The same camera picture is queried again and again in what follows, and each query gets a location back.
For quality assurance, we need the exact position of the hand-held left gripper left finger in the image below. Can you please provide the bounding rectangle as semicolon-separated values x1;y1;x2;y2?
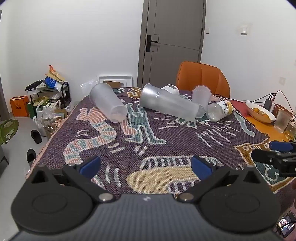
28;156;115;204

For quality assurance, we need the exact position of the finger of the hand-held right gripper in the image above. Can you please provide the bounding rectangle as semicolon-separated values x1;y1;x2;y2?
252;149;288;165
269;141;296;153

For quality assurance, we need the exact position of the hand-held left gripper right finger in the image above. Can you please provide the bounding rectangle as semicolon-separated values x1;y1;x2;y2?
177;155;263;204

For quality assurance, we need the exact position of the clear cup with yellow print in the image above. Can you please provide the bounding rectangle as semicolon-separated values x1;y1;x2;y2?
206;100;233;121

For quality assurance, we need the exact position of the frosted plastic cup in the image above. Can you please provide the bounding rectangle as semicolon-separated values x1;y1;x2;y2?
89;83;127;123

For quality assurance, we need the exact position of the large frosted printed cup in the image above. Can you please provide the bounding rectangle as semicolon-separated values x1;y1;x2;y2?
139;83;205;121

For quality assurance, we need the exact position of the small clear plastic cup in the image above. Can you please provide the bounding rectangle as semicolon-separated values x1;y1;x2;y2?
191;85;212;109

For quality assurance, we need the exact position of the glass bottle with label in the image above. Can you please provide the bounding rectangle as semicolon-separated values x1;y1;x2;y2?
285;112;296;140

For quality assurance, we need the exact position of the clear drinking glass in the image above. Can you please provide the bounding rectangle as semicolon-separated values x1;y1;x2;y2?
274;109;292;133

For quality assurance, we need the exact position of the white bowl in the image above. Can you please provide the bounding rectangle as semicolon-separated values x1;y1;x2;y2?
245;101;277;123

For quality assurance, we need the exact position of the cardboard box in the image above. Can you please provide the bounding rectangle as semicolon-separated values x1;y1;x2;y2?
43;124;58;139

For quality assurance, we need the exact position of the printed woven blanket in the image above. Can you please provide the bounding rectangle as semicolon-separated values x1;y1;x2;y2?
25;87;296;196

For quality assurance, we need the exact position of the red mat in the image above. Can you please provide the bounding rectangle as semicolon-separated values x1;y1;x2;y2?
228;99;249;117

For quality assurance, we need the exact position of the black slipper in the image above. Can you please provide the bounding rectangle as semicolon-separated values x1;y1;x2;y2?
31;130;43;144
26;149;37;168

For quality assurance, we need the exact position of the smartphone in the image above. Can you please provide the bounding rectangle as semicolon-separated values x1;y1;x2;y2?
276;214;296;237

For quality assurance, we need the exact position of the white plastic bag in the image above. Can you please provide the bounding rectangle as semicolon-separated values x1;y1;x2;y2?
46;100;62;112

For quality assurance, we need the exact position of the black storage rack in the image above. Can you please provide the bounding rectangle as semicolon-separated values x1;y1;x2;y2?
26;81;70;110

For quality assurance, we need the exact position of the clear plastic bag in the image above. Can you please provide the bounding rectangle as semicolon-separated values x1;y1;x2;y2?
80;78;100;93

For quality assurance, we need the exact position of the green bag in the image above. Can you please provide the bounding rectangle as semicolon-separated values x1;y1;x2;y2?
26;102;38;119

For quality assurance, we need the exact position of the green round object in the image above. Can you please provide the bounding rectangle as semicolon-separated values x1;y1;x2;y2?
0;119;20;147

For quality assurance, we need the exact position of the blue white packet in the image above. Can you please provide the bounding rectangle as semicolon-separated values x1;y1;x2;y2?
43;76;62;90

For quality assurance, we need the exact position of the orange box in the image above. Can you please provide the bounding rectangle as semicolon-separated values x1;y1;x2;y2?
9;95;30;118

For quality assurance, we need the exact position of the orange chair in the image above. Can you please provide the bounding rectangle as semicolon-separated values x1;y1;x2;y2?
176;61;231;98

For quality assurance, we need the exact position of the white tray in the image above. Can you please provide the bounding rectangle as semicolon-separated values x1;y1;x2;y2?
98;74;134;88

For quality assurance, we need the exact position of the brown paper bag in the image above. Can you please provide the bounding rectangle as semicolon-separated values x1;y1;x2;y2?
45;65;66;82

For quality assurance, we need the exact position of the grey door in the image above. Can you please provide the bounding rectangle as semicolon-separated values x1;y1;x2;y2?
136;0;207;88

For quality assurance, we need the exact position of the black cable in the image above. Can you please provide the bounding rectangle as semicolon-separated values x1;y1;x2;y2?
215;90;296;112

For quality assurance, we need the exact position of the black door handle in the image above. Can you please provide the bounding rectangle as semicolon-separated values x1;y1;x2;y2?
146;35;159;52

